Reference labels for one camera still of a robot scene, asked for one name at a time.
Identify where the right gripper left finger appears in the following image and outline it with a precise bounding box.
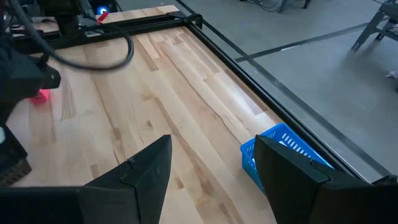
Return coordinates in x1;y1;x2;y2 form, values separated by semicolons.
79;134;173;224

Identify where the blue slotted plastic basket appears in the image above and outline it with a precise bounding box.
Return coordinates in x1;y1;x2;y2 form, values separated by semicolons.
240;122;334;192

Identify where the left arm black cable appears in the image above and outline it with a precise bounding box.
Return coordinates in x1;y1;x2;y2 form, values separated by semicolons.
8;0;135;72

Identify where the pink USB wall charger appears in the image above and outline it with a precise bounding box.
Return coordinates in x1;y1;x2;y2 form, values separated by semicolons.
27;88;51;106

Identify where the black table frame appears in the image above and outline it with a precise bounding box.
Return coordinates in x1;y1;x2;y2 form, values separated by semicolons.
12;11;398;187

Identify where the grey metal table frame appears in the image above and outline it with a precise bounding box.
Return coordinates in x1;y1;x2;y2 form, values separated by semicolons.
351;0;398;52

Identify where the red clip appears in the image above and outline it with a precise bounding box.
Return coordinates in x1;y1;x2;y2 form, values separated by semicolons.
96;11;110;25

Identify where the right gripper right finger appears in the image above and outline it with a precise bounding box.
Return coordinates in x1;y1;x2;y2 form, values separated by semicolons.
254;134;371;224

